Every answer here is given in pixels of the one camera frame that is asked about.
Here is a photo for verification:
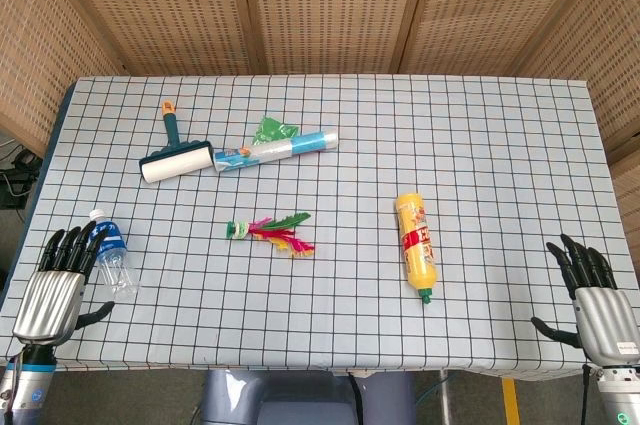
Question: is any yellow squeeze bottle green cap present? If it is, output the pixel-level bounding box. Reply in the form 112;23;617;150
395;192;438;305

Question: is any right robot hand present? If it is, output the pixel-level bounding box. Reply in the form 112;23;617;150
530;233;640;366

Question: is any black equipment with cables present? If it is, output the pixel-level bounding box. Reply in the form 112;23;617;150
0;137;44;211

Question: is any checkered tablecloth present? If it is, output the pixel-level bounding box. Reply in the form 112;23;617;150
0;73;640;379

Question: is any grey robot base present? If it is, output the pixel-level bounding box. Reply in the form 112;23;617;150
199;369;417;425

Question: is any clear water bottle blue label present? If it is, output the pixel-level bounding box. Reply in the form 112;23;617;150
89;209;140;303

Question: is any wooden folding screen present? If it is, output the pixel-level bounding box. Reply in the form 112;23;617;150
0;0;640;256

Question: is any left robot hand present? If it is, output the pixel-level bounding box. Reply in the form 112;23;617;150
12;220;116;347

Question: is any plastic bag roll blue label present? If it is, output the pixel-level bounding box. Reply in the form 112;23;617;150
212;128;340;174

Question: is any yellow floor tape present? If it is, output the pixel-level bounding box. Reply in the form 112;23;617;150
501;377;521;425

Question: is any colourful feather shuttlecock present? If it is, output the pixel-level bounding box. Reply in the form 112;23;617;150
225;212;316;260

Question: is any lint roller teal handle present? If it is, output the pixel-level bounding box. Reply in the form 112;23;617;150
138;100;215;183

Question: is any green plastic bag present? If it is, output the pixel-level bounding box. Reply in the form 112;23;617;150
252;115;301;144

